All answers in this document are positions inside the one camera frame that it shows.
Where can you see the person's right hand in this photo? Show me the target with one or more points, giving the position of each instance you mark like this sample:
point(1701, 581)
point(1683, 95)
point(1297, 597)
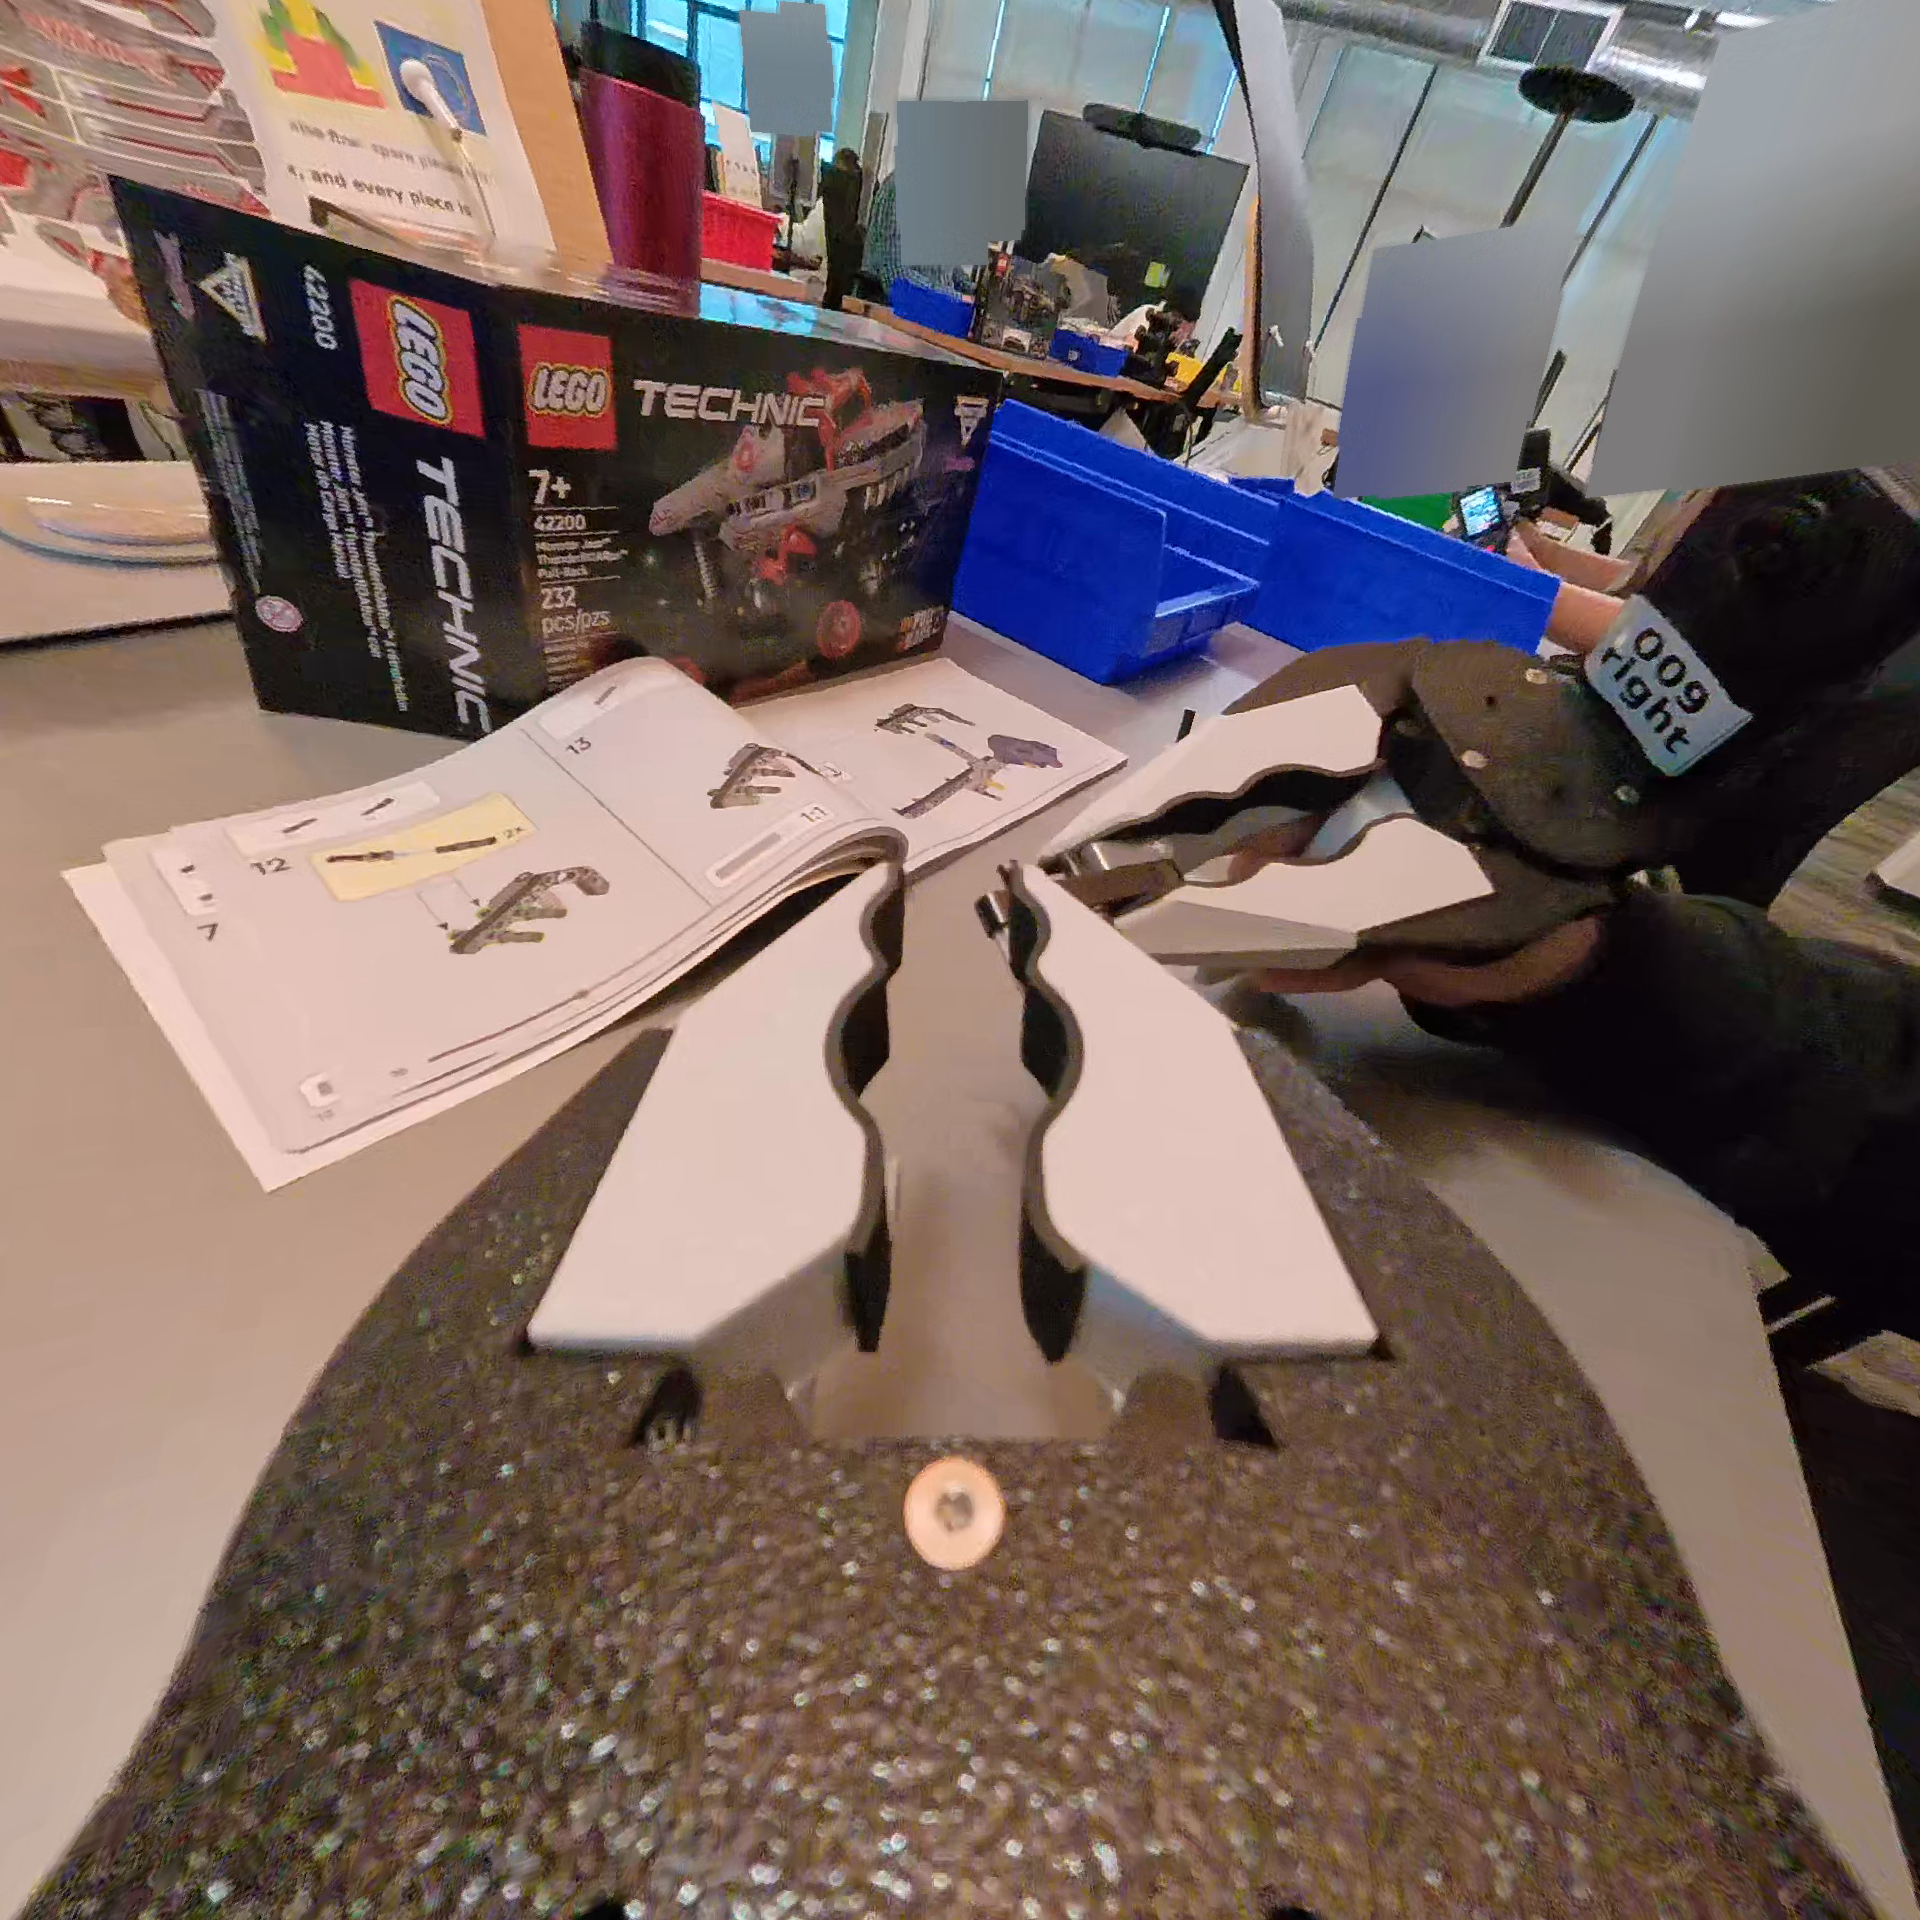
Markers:
point(1439, 984)

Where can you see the black device with screen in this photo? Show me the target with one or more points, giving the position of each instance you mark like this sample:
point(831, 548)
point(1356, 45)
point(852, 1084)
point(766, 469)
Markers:
point(1498, 509)

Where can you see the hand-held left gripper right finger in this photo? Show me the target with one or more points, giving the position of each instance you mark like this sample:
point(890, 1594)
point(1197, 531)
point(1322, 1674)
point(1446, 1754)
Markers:
point(1184, 1186)

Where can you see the black floor lamp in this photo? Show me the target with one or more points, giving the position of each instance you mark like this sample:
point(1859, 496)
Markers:
point(1573, 95)

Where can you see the red plastic bin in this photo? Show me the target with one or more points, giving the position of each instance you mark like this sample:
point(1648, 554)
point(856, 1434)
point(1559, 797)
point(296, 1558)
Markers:
point(744, 235)

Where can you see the white plastic base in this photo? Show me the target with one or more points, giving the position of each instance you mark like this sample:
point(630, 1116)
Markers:
point(88, 554)

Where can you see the printed instruction board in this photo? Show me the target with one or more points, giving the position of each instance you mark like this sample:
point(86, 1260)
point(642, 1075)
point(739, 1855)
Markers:
point(344, 88)

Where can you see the white instruction booklet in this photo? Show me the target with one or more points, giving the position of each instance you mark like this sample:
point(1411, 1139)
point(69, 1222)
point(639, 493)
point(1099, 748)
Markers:
point(498, 900)

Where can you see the another person's forearm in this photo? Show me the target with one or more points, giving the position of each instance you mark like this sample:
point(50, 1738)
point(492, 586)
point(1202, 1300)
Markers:
point(1588, 605)

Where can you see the black toy set box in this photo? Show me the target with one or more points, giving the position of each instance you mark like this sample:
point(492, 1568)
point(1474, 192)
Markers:
point(448, 496)

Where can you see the maroon cylindrical container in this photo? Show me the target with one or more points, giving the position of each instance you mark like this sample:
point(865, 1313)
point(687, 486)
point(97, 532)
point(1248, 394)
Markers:
point(642, 164)

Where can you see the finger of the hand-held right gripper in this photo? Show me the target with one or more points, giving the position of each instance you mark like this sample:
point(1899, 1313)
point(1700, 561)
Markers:
point(1333, 900)
point(1260, 746)

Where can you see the black computer monitor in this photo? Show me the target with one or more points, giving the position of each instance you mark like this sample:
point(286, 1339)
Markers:
point(1134, 218)

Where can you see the grey desk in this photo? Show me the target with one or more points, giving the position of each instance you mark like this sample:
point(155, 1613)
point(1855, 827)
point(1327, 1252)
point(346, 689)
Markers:
point(181, 1348)

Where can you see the small background toy box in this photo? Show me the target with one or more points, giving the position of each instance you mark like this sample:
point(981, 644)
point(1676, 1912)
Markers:
point(1022, 301)

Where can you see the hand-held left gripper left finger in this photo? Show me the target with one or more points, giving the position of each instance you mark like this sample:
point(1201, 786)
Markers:
point(732, 1186)

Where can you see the blue plastic bin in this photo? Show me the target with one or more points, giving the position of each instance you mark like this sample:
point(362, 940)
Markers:
point(1395, 578)
point(1093, 570)

